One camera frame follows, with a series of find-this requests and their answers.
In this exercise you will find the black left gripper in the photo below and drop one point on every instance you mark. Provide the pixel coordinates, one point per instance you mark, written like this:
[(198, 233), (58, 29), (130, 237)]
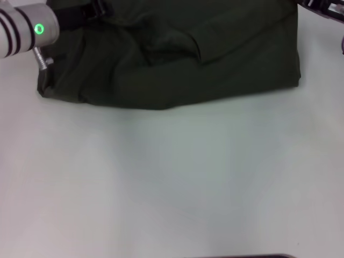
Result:
[(72, 16)]

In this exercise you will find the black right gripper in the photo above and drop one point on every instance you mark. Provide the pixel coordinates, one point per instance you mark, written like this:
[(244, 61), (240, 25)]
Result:
[(330, 10)]

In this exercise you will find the dark green FREE! t-shirt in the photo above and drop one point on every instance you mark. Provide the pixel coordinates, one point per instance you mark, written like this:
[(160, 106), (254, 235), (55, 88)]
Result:
[(174, 67)]

